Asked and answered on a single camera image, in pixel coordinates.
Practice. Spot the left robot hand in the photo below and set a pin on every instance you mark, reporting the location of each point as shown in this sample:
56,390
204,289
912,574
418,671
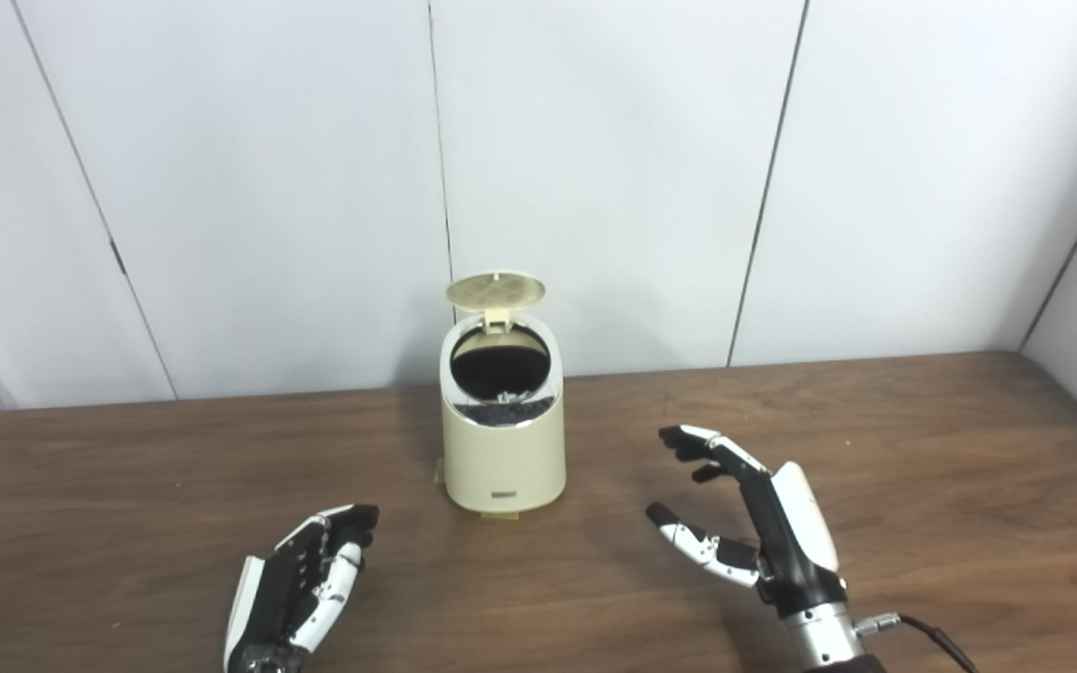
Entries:
277,598

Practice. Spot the black bin liner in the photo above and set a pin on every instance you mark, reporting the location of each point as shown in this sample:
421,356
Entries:
499,369

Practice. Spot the cream round bin lid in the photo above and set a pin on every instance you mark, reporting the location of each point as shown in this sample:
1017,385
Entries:
495,288

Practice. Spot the cream-colored bin body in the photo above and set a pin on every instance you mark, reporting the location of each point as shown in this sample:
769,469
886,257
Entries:
504,463

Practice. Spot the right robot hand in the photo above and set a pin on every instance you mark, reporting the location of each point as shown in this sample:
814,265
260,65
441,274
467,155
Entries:
796,537

